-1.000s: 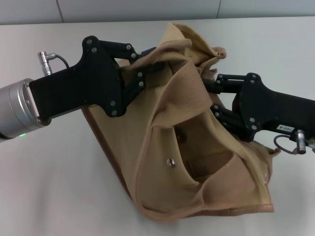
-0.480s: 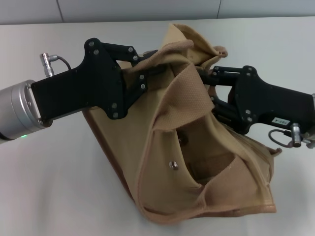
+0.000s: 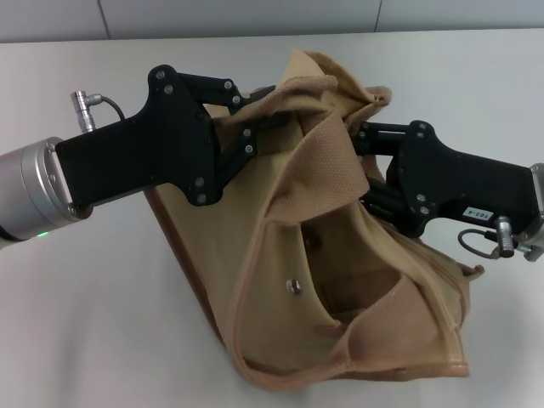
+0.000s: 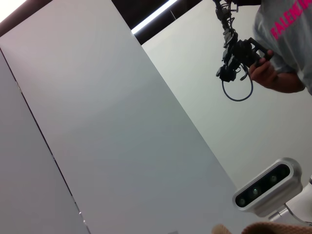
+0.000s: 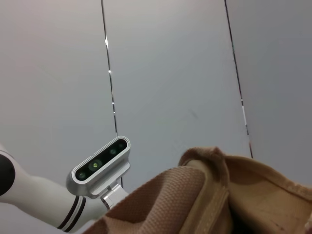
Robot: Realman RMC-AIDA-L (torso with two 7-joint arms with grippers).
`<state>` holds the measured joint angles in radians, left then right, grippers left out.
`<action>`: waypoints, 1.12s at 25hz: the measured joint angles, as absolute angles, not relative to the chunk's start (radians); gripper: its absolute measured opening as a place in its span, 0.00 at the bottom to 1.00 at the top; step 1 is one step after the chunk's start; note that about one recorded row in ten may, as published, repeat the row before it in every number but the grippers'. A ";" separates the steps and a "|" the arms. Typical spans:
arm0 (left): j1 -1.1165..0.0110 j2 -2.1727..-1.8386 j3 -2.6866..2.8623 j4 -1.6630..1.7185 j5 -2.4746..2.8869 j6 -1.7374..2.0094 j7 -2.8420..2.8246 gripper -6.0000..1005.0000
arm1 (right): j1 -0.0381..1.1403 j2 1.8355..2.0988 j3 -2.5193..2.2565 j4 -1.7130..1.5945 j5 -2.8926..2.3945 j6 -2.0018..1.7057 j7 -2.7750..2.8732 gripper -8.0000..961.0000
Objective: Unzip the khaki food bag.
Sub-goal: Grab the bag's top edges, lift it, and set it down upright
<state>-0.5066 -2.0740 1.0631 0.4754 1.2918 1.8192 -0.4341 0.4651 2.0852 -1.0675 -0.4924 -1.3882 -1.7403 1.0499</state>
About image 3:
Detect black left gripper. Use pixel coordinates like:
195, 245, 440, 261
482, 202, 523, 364
54, 63, 289, 210

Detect khaki canvas food bag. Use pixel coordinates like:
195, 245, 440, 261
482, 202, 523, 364
145, 48, 486, 408

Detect gripper cable connector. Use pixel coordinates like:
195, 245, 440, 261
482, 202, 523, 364
456, 214, 519, 260
70, 88, 128, 136

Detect right gripper cable connector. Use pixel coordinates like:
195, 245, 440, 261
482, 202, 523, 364
456, 214, 519, 260

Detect left gripper cable connector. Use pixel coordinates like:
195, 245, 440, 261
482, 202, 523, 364
70, 88, 128, 136

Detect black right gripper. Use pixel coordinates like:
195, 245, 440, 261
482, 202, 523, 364
350, 119, 544, 238

